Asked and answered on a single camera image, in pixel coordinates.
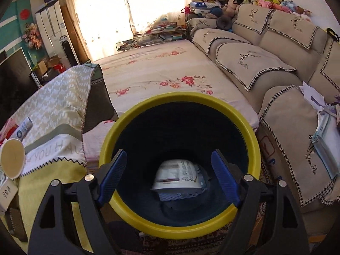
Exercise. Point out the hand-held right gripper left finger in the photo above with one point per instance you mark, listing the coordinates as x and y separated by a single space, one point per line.
114 176

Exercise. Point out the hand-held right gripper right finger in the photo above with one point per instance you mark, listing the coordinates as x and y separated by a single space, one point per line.
225 179

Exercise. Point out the yellow-rimmed dark bin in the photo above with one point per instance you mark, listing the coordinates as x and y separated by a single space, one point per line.
172 127

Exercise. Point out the yellow patterned tablecloth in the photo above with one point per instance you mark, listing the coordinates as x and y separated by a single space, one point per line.
71 168

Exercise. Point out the white dotted wrapper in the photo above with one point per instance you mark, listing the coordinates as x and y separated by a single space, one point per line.
180 195

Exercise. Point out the white printed paper bowl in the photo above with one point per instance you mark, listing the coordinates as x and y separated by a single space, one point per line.
175 175

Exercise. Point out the printed cardboard sheet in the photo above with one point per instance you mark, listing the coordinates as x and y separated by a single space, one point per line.
268 148

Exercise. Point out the grey white zigzag cloth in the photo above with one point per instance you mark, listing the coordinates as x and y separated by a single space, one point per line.
61 95

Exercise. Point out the white blue squeeze tube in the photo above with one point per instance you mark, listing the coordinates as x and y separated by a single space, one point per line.
24 127

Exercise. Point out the cream paper cup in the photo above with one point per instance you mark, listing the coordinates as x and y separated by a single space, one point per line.
12 156

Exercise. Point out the dark flat case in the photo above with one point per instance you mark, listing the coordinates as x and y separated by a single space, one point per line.
16 223

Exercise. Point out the small white box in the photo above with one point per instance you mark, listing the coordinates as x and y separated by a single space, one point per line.
6 194

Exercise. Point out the red packet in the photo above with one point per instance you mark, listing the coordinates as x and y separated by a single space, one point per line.
8 130

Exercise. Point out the white crumpled papers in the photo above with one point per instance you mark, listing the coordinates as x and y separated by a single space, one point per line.
312 95

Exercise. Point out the floral bed sheet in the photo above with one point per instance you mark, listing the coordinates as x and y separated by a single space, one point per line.
164 66

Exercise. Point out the open cardboard box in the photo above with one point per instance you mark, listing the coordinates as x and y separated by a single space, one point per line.
43 67
57 63

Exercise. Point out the grey tower fan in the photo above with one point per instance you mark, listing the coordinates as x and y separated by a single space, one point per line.
66 53

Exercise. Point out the glass coffee table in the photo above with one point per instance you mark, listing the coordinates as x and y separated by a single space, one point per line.
143 42

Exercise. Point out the black flat television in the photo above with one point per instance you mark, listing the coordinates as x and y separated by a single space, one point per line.
13 74

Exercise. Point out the beige sofa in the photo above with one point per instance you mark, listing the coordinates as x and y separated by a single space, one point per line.
281 39

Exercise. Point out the pile of books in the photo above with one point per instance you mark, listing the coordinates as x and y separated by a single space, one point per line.
167 29

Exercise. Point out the grey neck pillow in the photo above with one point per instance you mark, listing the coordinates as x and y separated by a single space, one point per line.
223 22

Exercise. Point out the sheer white curtain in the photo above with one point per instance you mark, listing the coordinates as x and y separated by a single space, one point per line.
106 18

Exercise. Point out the pink artificial flowers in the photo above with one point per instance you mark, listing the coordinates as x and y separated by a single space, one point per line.
33 35

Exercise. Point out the white standing air conditioner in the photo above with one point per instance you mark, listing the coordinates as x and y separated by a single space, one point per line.
50 24

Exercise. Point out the blue star-print bag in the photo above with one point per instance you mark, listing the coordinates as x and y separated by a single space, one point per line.
202 5

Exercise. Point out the pile of plush toys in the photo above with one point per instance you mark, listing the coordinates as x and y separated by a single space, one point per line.
265 1

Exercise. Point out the red round wall decoration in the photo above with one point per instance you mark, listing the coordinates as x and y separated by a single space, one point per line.
24 13

